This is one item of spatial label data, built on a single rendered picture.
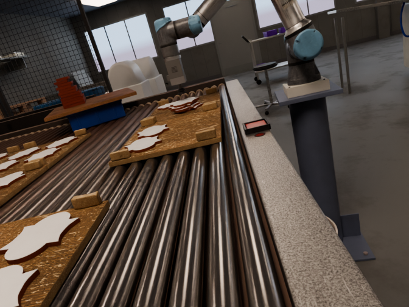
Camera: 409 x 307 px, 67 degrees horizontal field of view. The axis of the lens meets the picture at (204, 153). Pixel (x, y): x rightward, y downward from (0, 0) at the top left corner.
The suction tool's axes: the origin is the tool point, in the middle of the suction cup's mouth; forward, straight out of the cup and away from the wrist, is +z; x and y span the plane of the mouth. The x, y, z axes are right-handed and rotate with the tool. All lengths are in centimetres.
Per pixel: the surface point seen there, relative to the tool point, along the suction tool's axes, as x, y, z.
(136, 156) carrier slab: -13, 53, 7
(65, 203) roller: -28, 72, 9
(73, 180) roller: -32, 55, 9
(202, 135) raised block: 8, 54, 6
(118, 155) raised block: -18, 53, 6
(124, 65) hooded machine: -111, -345, -17
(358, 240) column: 71, -2, 100
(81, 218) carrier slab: -17, 86, 7
